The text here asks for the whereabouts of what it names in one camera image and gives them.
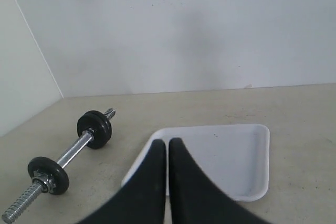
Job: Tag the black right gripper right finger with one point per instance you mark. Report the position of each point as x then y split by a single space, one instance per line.
194 198

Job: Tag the chrome threaded dumbbell bar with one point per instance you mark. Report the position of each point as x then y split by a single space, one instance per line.
34 190

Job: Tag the black plate with collar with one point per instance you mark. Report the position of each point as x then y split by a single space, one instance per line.
50 174

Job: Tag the black weight plate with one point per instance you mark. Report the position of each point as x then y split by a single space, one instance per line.
104 121

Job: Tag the chrome star collar nut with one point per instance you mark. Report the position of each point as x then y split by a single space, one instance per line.
44 180

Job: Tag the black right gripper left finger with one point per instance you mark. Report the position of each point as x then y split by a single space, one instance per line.
142 199

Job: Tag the white rectangular plastic tray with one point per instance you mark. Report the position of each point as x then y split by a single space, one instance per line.
235 157

